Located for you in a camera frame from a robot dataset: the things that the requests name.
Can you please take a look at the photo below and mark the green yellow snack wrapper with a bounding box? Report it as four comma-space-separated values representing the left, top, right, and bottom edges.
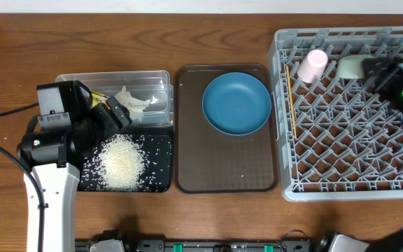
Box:
92, 91, 108, 107

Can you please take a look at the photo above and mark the white napkin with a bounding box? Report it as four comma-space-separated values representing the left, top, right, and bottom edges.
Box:
115, 86, 151, 113

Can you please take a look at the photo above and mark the mint green small bowl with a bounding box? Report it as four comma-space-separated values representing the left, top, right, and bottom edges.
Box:
336, 55, 374, 79

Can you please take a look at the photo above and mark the white rice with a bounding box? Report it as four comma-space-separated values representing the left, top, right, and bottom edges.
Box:
80, 133, 169, 193

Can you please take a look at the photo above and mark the pink plastic cup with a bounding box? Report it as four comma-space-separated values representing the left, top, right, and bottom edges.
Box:
297, 49, 328, 83

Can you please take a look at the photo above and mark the wooden chopstick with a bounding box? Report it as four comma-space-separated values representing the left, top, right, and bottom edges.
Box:
285, 64, 297, 140

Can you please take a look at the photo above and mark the dark blue plate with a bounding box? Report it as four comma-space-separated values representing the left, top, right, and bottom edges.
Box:
201, 72, 271, 136

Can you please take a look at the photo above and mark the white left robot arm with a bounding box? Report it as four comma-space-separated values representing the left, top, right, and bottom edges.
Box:
17, 97, 132, 251

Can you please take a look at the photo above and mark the clear plastic waste bin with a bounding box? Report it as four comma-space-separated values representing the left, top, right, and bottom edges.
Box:
55, 71, 174, 127

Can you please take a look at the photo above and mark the black food waste tray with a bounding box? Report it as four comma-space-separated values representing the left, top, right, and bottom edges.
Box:
77, 127, 174, 193

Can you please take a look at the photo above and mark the grey dishwasher rack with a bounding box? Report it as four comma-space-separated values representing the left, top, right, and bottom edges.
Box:
268, 27, 403, 202

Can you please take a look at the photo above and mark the brown serving tray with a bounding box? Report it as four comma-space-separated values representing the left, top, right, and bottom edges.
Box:
174, 63, 278, 193

